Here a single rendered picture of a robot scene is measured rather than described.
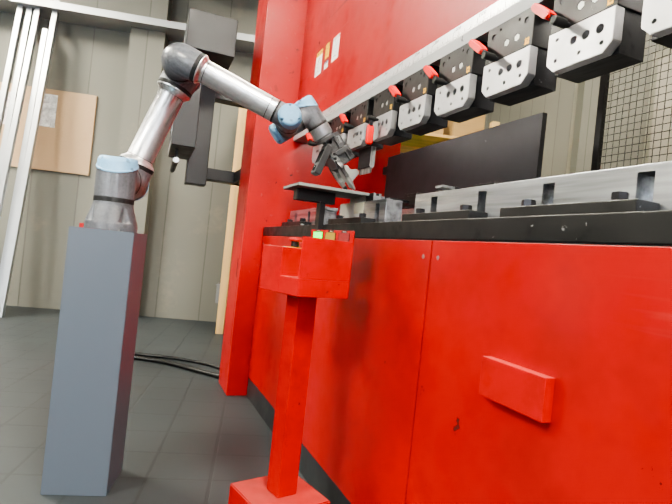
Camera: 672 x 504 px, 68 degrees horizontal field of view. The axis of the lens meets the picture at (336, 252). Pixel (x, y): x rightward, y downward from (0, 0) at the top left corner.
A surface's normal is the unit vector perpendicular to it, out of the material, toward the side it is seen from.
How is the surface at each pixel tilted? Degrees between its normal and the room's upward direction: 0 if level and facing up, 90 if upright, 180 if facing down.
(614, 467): 90
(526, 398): 90
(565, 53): 90
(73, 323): 90
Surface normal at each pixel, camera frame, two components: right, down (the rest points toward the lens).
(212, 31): 0.35, 0.04
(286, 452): 0.59, 0.06
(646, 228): -0.92, -0.10
